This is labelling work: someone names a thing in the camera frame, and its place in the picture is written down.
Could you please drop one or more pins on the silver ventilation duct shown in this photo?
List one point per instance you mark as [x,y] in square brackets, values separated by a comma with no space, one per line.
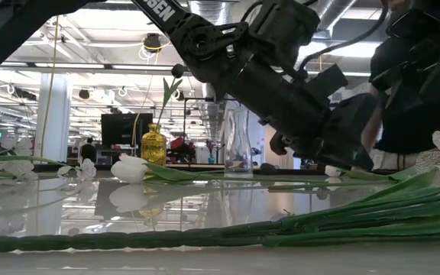
[334,11]
[208,7]

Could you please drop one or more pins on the beige door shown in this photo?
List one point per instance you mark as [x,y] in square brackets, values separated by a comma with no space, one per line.
[270,149]

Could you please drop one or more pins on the black frame rig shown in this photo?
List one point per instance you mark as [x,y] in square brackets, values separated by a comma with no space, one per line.
[195,100]

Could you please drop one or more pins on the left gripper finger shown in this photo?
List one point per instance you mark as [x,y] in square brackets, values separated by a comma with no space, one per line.
[338,153]
[355,112]

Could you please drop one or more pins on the ceiling light strip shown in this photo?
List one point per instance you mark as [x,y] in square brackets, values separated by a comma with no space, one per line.
[71,65]

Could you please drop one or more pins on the small blue vase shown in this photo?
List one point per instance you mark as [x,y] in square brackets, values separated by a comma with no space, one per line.
[211,159]

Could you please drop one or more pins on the yellow glass vase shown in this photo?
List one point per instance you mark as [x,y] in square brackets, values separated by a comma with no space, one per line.
[154,147]

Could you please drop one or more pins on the white artificial tulip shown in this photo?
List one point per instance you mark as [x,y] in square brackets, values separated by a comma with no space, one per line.
[332,170]
[129,170]

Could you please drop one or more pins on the clear glass vase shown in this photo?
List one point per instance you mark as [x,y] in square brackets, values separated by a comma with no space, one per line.
[239,145]

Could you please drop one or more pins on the person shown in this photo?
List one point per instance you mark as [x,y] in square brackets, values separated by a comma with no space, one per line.
[418,95]
[88,151]

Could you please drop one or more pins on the black ceiling camera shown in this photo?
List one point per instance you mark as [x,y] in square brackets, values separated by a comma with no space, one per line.
[84,93]
[152,42]

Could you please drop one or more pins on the white blossom spray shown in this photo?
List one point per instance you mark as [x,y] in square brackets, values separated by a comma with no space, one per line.
[17,167]

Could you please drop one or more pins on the red black machine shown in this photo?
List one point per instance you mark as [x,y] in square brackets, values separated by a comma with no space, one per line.
[182,147]

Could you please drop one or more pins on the dark artificial tulip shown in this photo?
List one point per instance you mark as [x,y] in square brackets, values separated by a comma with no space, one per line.
[178,71]

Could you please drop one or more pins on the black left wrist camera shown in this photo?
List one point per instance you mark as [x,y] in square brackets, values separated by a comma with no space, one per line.
[281,26]

